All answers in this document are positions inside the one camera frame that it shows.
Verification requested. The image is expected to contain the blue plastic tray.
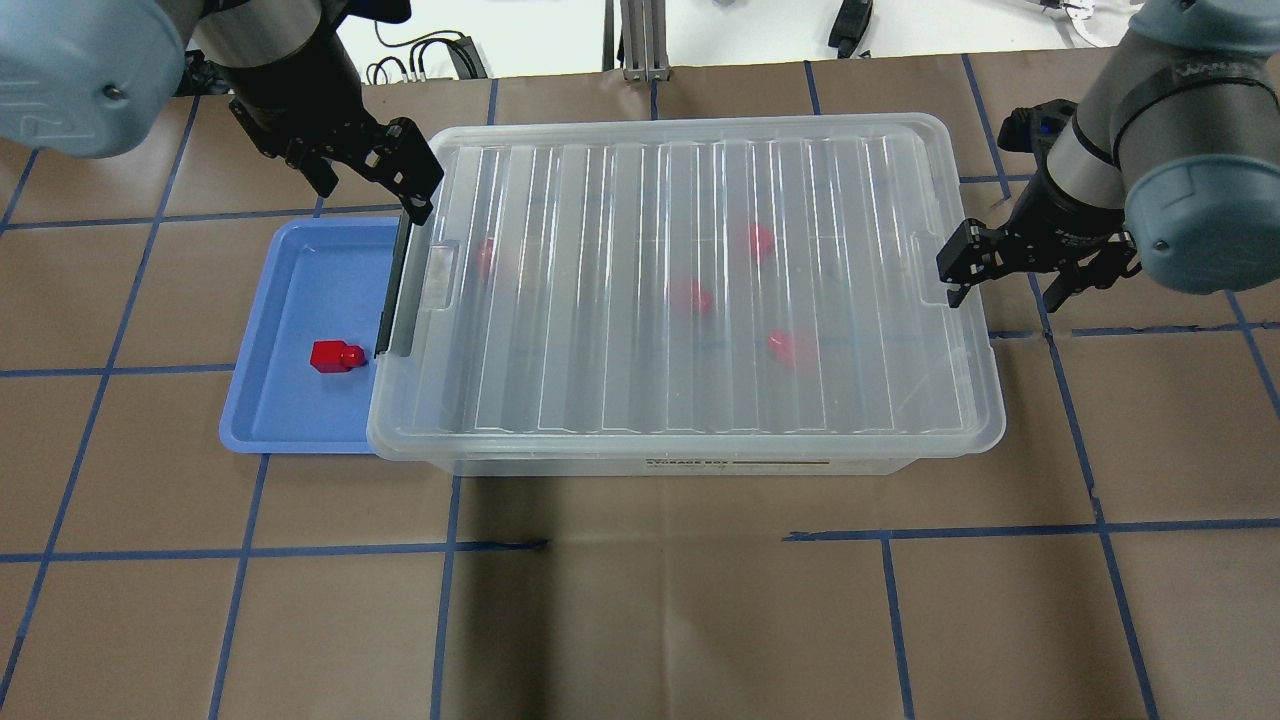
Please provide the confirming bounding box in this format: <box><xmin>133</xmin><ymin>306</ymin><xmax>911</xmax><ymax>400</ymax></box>
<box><xmin>219</xmin><ymin>217</ymin><xmax>397</xmax><ymax>455</ymax></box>

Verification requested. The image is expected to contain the red block box front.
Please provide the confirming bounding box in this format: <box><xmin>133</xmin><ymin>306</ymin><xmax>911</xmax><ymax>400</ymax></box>
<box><xmin>765</xmin><ymin>329</ymin><xmax>820</xmax><ymax>373</ymax></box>

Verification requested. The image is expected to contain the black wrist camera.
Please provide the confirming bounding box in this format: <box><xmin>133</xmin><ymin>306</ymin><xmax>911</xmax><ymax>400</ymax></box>
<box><xmin>996</xmin><ymin>99</ymin><xmax>1076</xmax><ymax>155</ymax></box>

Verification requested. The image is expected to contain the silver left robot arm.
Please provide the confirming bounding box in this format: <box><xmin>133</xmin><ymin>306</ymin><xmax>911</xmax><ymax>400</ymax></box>
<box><xmin>1</xmin><ymin>1</ymin><xmax>444</xmax><ymax>225</ymax></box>

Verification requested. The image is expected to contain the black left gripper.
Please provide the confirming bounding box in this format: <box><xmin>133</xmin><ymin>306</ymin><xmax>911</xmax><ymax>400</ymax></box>
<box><xmin>228</xmin><ymin>60</ymin><xmax>444</xmax><ymax>225</ymax></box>

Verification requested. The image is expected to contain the black power adapter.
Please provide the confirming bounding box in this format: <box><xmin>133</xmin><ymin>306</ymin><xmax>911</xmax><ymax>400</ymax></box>
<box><xmin>827</xmin><ymin>0</ymin><xmax>874</xmax><ymax>59</ymax></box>

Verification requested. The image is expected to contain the clear plastic storage box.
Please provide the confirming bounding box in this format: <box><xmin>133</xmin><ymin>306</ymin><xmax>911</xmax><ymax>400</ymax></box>
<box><xmin>367</xmin><ymin>296</ymin><xmax>1006</xmax><ymax>477</ymax></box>

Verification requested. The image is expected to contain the red block box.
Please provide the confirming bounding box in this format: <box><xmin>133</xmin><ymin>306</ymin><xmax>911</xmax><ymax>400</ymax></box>
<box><xmin>668</xmin><ymin>278</ymin><xmax>716</xmax><ymax>316</ymax></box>
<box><xmin>765</xmin><ymin>329</ymin><xmax>820</xmax><ymax>373</ymax></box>

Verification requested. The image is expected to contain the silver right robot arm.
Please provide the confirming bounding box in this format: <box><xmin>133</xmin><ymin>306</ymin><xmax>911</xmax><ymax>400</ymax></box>
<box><xmin>936</xmin><ymin>1</ymin><xmax>1279</xmax><ymax>313</ymax></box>

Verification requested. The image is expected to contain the red block in box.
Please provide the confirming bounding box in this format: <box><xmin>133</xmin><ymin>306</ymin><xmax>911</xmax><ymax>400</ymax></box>
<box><xmin>746</xmin><ymin>223</ymin><xmax>776</xmax><ymax>265</ymax></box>

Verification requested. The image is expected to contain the black box latch handle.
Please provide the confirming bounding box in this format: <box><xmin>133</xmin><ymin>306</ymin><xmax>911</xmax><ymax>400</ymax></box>
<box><xmin>374</xmin><ymin>211</ymin><xmax>413</xmax><ymax>357</ymax></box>

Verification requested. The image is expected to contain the clear ribbed box lid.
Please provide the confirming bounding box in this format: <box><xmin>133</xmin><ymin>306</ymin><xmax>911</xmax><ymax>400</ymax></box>
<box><xmin>367</xmin><ymin>113</ymin><xmax>1006</xmax><ymax>475</ymax></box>

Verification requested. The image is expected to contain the red block near latch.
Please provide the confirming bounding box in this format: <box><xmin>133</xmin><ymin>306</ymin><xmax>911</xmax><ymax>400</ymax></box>
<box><xmin>475</xmin><ymin>237</ymin><xmax>497</xmax><ymax>283</ymax></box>

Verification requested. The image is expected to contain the red block box centre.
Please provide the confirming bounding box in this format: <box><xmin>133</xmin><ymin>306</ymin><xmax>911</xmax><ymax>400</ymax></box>
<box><xmin>668</xmin><ymin>278</ymin><xmax>716</xmax><ymax>316</ymax></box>

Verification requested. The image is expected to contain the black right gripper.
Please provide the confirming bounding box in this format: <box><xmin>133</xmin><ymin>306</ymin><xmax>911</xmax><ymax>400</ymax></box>
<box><xmin>936</xmin><ymin>190</ymin><xmax>1142</xmax><ymax>314</ymax></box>

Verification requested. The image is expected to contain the red block with stud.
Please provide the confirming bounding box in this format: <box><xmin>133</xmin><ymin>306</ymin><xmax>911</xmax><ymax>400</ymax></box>
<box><xmin>308</xmin><ymin>340</ymin><xmax>369</xmax><ymax>374</ymax></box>

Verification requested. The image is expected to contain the aluminium frame post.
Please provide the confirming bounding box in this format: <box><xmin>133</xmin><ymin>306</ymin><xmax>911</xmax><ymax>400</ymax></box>
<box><xmin>602</xmin><ymin>1</ymin><xmax>671</xmax><ymax>83</ymax></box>

